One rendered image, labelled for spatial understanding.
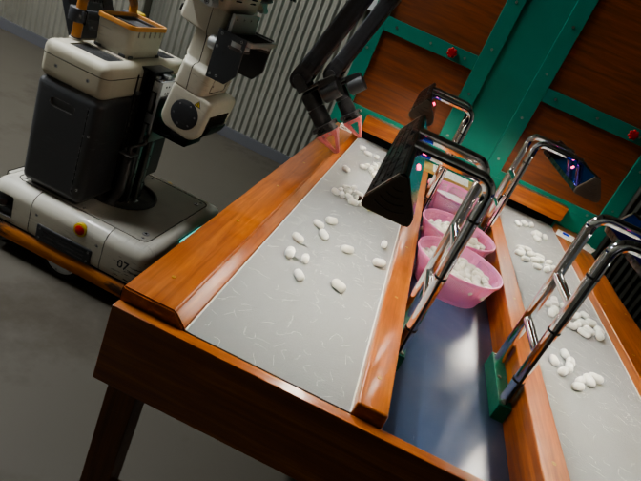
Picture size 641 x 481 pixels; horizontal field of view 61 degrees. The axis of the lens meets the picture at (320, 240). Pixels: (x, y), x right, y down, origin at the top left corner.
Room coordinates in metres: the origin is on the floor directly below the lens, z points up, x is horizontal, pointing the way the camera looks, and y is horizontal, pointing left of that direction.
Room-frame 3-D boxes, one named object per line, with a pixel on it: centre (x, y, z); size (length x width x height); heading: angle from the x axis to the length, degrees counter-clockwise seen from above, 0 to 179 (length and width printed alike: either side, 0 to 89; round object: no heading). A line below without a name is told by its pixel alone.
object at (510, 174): (2.01, -0.62, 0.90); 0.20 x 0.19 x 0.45; 177
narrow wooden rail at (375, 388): (1.60, -0.24, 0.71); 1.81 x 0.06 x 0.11; 177
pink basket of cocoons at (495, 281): (1.47, -0.39, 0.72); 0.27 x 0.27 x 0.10
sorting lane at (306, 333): (1.61, -0.06, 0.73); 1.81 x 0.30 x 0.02; 177
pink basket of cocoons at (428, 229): (1.75, -0.41, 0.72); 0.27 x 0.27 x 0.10
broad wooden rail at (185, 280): (1.62, 0.15, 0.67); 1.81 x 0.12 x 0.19; 177
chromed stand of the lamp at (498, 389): (1.04, -0.57, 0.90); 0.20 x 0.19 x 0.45; 177
